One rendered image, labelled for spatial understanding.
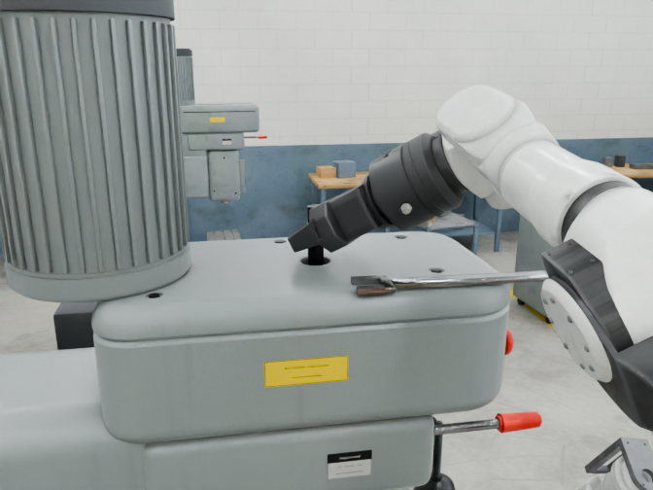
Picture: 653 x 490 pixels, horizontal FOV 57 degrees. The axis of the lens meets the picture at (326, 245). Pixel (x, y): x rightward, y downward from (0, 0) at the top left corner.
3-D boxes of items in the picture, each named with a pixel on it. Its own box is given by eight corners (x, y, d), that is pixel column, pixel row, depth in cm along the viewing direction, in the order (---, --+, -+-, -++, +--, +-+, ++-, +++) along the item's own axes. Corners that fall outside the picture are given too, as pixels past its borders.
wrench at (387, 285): (556, 272, 70) (556, 264, 70) (573, 283, 67) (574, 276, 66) (350, 282, 67) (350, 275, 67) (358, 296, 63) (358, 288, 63)
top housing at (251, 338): (440, 324, 95) (446, 226, 90) (519, 414, 70) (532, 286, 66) (131, 346, 87) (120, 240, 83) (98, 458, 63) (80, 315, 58)
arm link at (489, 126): (466, 178, 67) (522, 226, 55) (424, 116, 63) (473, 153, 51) (515, 141, 66) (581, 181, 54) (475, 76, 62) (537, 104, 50)
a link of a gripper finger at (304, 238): (287, 232, 74) (326, 212, 71) (298, 256, 74) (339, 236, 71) (281, 235, 73) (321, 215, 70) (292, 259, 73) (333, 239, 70)
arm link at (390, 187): (333, 275, 67) (427, 233, 61) (293, 198, 66) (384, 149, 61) (373, 246, 78) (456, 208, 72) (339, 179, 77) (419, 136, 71)
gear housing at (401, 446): (382, 388, 96) (384, 330, 93) (434, 490, 73) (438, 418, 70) (164, 407, 90) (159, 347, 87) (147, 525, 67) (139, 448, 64)
